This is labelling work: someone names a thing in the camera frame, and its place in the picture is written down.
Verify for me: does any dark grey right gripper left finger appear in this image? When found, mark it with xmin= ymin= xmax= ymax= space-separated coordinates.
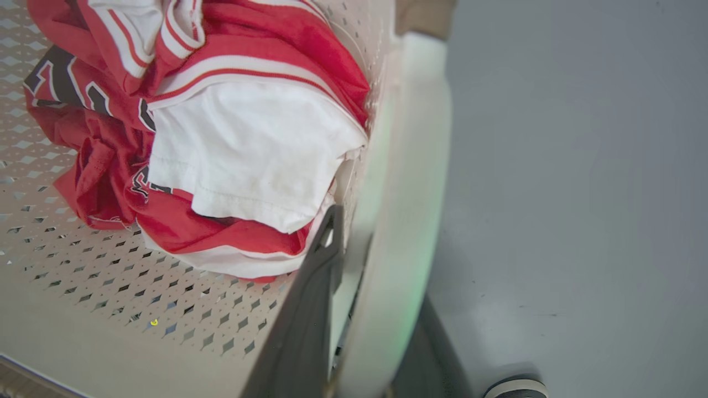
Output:
xmin=239 ymin=205 xmax=345 ymax=398

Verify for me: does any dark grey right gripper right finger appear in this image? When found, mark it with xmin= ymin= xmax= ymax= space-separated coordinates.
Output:
xmin=389 ymin=297 xmax=472 ymax=398

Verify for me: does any white perforated plastic laundry basket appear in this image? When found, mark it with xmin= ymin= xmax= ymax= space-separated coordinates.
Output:
xmin=0 ymin=0 xmax=453 ymax=398

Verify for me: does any black and white round object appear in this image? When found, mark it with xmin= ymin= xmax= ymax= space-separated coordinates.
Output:
xmin=483 ymin=378 xmax=549 ymax=398

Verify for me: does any red and white sports jersey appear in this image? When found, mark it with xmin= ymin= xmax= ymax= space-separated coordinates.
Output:
xmin=22 ymin=0 xmax=371 ymax=284

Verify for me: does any brown wooden furniture piece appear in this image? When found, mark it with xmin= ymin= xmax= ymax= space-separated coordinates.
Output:
xmin=394 ymin=0 xmax=457 ymax=41

